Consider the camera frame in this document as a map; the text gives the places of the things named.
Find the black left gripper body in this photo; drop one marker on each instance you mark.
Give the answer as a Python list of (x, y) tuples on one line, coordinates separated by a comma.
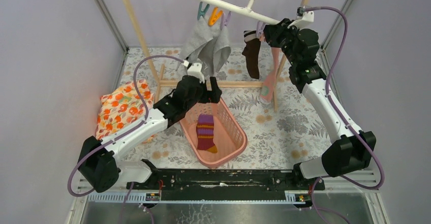
[(202, 95)]

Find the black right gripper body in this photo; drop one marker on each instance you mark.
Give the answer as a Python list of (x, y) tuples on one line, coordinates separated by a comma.
[(283, 37)]

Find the purple striped sock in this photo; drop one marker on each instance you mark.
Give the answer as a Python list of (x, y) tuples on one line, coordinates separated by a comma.
[(205, 133)]

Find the pink plastic laundry basket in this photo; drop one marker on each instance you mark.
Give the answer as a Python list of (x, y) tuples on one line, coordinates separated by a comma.
[(229, 137)]

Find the white plastic clip hanger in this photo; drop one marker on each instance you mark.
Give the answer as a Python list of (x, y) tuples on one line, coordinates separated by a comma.
[(244, 11)]

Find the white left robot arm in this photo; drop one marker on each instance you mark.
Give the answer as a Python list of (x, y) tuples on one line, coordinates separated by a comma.
[(99, 160)]

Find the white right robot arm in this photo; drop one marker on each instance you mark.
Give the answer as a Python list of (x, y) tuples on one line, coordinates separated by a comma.
[(351, 147)]

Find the purple clothespin middle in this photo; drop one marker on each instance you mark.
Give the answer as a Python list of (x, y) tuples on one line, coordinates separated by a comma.
[(259, 29)]

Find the purple clothespin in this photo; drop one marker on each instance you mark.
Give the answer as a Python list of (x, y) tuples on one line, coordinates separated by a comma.
[(259, 29), (225, 19)]

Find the grey hanging towel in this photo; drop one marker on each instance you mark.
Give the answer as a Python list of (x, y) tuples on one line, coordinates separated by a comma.
[(207, 44)]

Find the dark brown hanging sock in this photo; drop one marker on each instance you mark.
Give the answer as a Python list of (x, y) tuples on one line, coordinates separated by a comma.
[(251, 53)]

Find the pink hanging sock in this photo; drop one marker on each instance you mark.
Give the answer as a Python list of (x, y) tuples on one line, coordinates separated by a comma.
[(268, 85)]

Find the orange floral cloth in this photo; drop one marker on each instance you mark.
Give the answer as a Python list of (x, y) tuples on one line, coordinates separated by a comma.
[(118, 109)]

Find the purple clothespin left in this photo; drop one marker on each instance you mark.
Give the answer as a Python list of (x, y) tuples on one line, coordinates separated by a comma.
[(225, 19)]

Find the orange clothespin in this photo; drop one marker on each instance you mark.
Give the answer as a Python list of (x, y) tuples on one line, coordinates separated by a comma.
[(215, 16)]

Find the floral patterned table mat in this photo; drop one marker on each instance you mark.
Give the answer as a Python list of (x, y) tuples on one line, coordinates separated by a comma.
[(278, 136)]

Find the teal clothespin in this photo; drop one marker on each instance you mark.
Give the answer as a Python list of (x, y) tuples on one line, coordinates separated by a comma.
[(202, 10)]

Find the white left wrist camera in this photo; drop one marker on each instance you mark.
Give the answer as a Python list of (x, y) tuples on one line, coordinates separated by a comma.
[(194, 69)]

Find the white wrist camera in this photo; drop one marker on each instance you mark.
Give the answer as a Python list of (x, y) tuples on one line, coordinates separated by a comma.
[(304, 18), (194, 69)]

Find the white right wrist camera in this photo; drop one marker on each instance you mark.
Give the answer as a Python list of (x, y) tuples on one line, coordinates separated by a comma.
[(304, 18)]

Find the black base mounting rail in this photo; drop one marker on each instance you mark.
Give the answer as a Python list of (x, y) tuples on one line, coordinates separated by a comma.
[(214, 181)]

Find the grey slotted cable duct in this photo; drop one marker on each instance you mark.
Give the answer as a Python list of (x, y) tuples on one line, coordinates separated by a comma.
[(186, 197)]

